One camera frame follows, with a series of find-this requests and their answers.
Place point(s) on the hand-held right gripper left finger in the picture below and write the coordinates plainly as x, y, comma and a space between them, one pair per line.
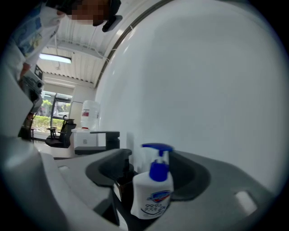
79, 171

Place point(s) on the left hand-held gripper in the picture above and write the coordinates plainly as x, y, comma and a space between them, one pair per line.
31, 83

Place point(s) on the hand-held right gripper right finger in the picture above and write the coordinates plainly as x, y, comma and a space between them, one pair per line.
225, 203

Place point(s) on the small black bottle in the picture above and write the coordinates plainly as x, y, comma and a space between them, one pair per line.
125, 180

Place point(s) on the blue and white bottle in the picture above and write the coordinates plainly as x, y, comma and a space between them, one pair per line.
151, 198

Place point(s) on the person's left forearm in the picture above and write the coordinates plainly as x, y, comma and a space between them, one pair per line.
23, 68

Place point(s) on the black sink vanity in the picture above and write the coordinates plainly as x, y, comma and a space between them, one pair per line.
90, 150

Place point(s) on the white water dispenser cabinet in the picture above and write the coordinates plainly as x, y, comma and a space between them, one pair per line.
83, 139

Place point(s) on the ceiling light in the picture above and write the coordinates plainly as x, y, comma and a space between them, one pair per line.
55, 58

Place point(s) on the window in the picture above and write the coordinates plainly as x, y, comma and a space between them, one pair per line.
58, 108

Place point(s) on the black office chair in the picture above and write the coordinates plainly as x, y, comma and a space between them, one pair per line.
62, 135

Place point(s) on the black faucet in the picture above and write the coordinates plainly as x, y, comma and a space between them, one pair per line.
113, 139

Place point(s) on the person's white printed shirt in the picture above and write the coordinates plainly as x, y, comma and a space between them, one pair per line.
29, 33

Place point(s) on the person's head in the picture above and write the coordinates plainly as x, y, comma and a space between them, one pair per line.
90, 11

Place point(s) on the black head-worn camera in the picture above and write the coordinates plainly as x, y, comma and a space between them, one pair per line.
111, 23

